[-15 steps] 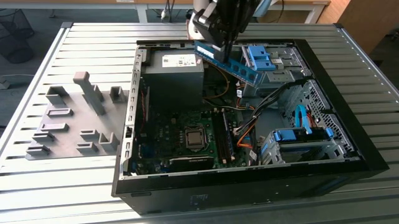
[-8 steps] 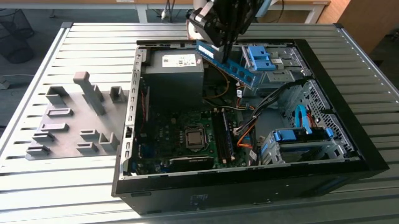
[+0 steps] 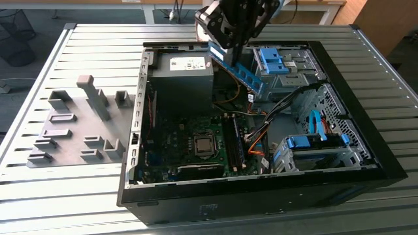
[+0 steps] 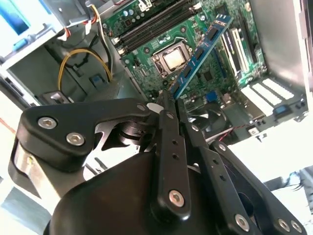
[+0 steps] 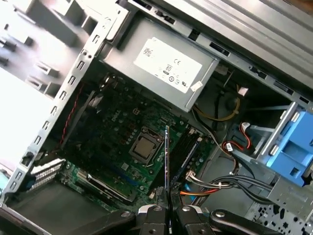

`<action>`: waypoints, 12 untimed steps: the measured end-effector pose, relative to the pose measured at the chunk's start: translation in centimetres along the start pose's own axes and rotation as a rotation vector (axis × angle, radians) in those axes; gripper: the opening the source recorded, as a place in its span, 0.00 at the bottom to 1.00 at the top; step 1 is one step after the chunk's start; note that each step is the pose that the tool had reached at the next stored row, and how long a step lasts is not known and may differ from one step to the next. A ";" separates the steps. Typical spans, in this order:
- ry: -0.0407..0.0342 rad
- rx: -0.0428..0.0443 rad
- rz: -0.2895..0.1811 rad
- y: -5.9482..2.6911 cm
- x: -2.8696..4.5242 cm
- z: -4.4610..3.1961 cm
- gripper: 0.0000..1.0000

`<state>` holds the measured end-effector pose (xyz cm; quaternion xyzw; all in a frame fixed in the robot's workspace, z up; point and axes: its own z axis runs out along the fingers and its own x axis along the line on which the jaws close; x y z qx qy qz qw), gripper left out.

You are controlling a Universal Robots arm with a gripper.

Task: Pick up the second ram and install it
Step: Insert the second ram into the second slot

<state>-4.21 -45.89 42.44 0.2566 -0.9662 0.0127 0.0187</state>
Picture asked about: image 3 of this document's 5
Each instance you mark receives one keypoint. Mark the black graphics card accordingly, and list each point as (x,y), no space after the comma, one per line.
(201,172)

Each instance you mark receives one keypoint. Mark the black mesh waste basket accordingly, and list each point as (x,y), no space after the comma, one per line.
(16,36)

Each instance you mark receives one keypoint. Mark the green motherboard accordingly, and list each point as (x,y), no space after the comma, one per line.
(173,132)

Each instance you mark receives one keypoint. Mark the black RAM slot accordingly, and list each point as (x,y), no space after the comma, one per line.
(229,147)

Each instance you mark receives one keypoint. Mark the small blue bay bracket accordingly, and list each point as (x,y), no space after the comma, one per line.
(277,69)

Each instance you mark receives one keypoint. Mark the white frame desk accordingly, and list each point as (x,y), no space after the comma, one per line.
(149,14)

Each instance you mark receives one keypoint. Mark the silver CPU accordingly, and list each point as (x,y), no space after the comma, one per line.
(203,144)

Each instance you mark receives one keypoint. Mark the wooden cabinet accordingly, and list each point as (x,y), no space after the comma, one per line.
(385,24)

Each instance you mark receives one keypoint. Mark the grey power supply unit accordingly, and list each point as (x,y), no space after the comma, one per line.
(183,88)

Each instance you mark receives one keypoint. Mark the large blue bay bracket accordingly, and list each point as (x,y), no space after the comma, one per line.
(270,55)

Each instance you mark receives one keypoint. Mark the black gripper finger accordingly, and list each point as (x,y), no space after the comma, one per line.
(251,17)
(218,27)

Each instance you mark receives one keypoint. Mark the black PC case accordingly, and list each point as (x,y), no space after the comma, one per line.
(229,203)

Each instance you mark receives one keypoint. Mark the grey floor stand foot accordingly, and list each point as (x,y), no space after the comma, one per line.
(16,84)

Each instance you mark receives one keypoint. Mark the CPU socket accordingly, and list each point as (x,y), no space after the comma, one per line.
(194,147)

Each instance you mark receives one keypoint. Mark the low grey disk bay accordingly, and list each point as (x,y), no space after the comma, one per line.
(323,156)

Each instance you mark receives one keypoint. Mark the tall grey drive cage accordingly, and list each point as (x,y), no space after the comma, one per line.
(287,83)

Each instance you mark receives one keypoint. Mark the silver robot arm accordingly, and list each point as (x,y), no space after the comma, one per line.
(269,23)

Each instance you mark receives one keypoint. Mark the hard disk in blue carrier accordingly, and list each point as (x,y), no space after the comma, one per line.
(298,142)

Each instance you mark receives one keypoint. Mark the grey parts rack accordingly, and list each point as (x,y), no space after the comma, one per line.
(82,115)

